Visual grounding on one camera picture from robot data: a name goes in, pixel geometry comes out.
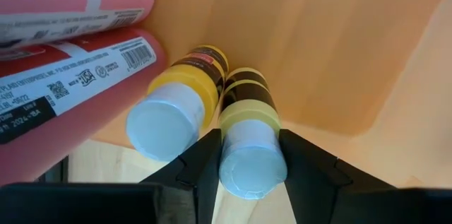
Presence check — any small golden yellow paint bottle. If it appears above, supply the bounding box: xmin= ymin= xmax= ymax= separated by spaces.
xmin=126 ymin=44 xmax=230 ymax=163

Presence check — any large coral paint bottle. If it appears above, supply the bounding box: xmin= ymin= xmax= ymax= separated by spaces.
xmin=0 ymin=28 xmax=169 ymax=186

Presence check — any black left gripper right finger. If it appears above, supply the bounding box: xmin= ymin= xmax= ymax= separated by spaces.
xmin=280 ymin=130 xmax=396 ymax=224

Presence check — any small lemon yellow paint bottle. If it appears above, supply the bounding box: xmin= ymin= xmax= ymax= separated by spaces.
xmin=217 ymin=67 xmax=289 ymax=201

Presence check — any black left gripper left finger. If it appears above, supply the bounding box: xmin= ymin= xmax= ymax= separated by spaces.
xmin=141 ymin=129 xmax=222 ymax=224

